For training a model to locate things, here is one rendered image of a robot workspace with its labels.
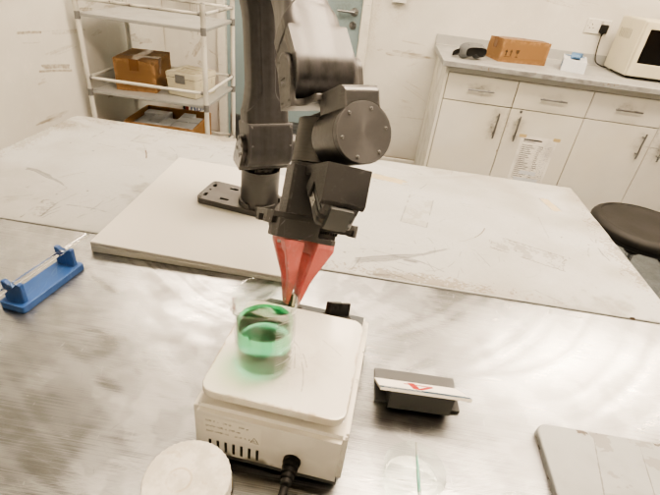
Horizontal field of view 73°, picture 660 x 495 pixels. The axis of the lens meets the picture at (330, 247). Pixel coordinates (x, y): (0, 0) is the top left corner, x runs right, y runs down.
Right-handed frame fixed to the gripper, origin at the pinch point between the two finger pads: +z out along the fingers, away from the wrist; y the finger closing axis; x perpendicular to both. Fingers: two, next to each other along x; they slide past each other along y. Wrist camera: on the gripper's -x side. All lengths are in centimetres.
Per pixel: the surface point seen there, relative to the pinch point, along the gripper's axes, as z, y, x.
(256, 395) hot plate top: 5.7, -5.5, -13.9
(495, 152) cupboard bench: -70, 162, 178
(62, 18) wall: -80, -75, 205
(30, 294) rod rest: 6.2, -28.0, 13.8
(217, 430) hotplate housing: 9.8, -7.6, -11.6
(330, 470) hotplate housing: 11.4, 1.6, -15.0
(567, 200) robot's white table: -24, 66, 28
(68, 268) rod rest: 3.4, -25.2, 18.0
